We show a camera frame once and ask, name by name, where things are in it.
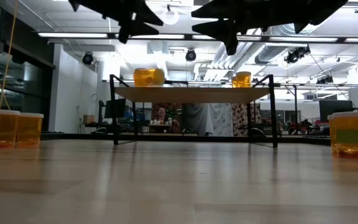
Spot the silver ventilation duct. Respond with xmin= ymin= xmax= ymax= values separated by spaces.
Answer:
xmin=222 ymin=24 xmax=316 ymax=71

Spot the linear ceiling light track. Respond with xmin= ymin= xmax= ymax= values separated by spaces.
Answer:
xmin=32 ymin=30 xmax=358 ymax=44

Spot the grey hanging cloth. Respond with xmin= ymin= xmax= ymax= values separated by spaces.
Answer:
xmin=183 ymin=103 xmax=214 ymax=137

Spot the floral hanging fabric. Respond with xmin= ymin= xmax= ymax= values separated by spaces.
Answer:
xmin=151 ymin=103 xmax=185 ymax=134
xmin=232 ymin=103 xmax=262 ymax=137

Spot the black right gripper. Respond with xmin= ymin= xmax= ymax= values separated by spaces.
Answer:
xmin=191 ymin=0 xmax=294 ymax=56

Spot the black aluminium frame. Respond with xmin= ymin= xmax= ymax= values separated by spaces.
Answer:
xmin=40 ymin=132 xmax=358 ymax=147

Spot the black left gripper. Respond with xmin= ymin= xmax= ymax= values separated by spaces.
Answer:
xmin=104 ymin=0 xmax=164 ymax=44

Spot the white patterned hanging fabric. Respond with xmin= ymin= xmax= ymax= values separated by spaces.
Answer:
xmin=209 ymin=103 xmax=234 ymax=137

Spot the black computer monitor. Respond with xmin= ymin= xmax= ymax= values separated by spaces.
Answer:
xmin=318 ymin=99 xmax=354 ymax=124
xmin=104 ymin=98 xmax=127 ymax=119

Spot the wooden shelf with black legs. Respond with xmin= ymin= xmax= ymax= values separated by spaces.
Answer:
xmin=109 ymin=73 xmax=279 ymax=149

